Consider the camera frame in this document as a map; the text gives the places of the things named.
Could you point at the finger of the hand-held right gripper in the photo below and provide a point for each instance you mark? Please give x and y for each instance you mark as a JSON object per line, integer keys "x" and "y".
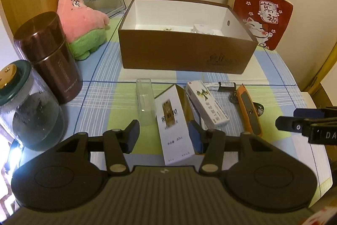
{"x": 308, "y": 113}
{"x": 289, "y": 123}

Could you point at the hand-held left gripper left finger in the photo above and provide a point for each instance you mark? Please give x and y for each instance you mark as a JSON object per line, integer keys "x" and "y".
{"x": 133, "y": 136}

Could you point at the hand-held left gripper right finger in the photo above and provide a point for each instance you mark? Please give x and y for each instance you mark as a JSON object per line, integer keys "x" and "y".
{"x": 195, "y": 138}

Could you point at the white and gold carton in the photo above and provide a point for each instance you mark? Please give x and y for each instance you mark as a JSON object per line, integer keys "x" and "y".
{"x": 171, "y": 122}

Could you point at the white carton with green print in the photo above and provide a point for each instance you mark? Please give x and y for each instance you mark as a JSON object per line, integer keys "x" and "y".
{"x": 208, "y": 103}

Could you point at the clear plastic tube case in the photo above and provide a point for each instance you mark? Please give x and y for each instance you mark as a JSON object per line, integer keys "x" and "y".
{"x": 145, "y": 101}

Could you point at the orange utility knife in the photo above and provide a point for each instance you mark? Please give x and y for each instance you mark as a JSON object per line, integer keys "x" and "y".
{"x": 248, "y": 109}

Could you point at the brown cardboard box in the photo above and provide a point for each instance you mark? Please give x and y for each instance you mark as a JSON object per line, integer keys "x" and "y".
{"x": 181, "y": 51}

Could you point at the yellow board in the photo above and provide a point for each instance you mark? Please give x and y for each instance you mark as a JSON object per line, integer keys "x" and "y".
{"x": 322, "y": 69}

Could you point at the small silver black tube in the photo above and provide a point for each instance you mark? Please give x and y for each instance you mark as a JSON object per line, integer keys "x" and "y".
{"x": 223, "y": 86}

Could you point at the red white printed object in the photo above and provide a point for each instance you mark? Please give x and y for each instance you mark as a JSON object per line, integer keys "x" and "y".
{"x": 322, "y": 217}

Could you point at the glass jar with green lid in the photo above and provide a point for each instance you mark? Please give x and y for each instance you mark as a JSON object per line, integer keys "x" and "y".
{"x": 29, "y": 114}

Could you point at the red cat cushion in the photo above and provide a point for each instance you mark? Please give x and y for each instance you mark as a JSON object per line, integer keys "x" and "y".
{"x": 266, "y": 11}

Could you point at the small white box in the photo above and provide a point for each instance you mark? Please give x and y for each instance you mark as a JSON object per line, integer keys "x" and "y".
{"x": 202, "y": 28}

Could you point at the brown metal canister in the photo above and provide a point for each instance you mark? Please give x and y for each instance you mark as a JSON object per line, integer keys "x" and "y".
{"x": 52, "y": 56}

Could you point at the pink starfish plush toy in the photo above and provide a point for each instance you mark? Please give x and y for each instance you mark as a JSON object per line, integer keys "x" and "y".
{"x": 79, "y": 19}

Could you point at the patterned cloth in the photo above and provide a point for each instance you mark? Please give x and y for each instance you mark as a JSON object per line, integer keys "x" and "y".
{"x": 6, "y": 188}

